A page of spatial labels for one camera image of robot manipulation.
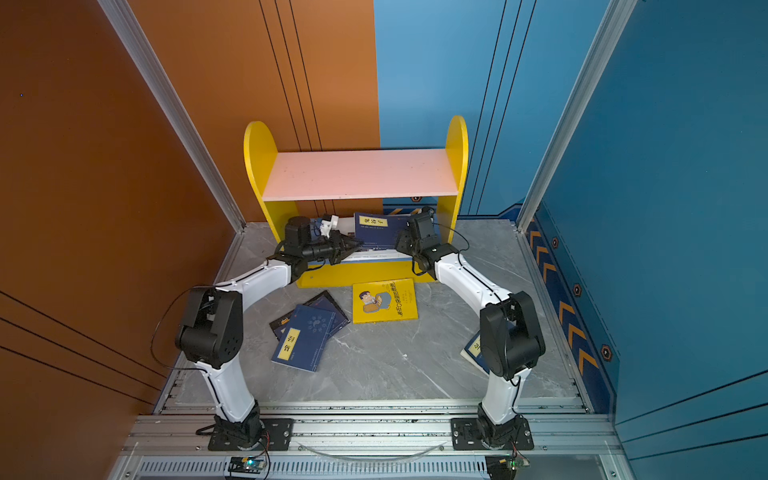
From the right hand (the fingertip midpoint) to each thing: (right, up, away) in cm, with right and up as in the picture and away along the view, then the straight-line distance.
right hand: (401, 238), depth 92 cm
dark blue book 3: (+20, -33, -7) cm, 39 cm away
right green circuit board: (+24, -55, -21) cm, 64 cm away
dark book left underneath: (-26, -20, +4) cm, 33 cm away
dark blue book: (-7, +2, 0) cm, 7 cm away
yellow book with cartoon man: (-6, -20, +5) cm, 22 cm away
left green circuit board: (-37, -55, -21) cm, 70 cm away
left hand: (-11, -1, -5) cm, 12 cm away
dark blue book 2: (-29, -30, -5) cm, 42 cm away
